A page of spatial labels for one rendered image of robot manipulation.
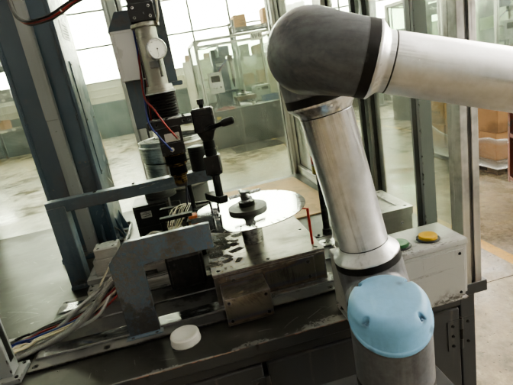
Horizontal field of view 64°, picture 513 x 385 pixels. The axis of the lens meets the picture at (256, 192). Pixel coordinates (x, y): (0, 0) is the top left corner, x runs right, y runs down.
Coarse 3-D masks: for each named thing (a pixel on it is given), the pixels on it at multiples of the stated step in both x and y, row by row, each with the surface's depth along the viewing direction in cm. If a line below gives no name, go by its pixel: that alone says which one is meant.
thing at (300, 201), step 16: (256, 192) 131; (272, 192) 128; (288, 192) 125; (208, 208) 125; (224, 208) 122; (272, 208) 114; (288, 208) 112; (192, 224) 113; (224, 224) 109; (240, 224) 107; (256, 224) 104; (272, 224) 103
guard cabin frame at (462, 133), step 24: (120, 0) 193; (312, 0) 153; (360, 0) 119; (456, 0) 81; (456, 24) 82; (288, 120) 219; (360, 120) 137; (456, 120) 89; (456, 144) 90; (144, 168) 212; (456, 168) 92; (456, 192) 94; (456, 216) 96; (480, 240) 96; (480, 264) 98
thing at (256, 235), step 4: (256, 228) 117; (260, 228) 118; (244, 232) 117; (248, 232) 117; (252, 232) 117; (256, 232) 117; (260, 232) 118; (244, 236) 118; (248, 236) 117; (252, 236) 117; (256, 236) 117; (260, 236) 118; (244, 240) 119; (248, 240) 118; (252, 240) 117; (256, 240) 117; (260, 240) 118; (248, 244) 118; (252, 244) 118
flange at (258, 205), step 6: (252, 198) 118; (234, 204) 121; (240, 204) 116; (246, 204) 115; (252, 204) 116; (258, 204) 116; (264, 204) 116; (228, 210) 116; (234, 210) 115; (240, 210) 114; (246, 210) 113; (252, 210) 113; (258, 210) 113
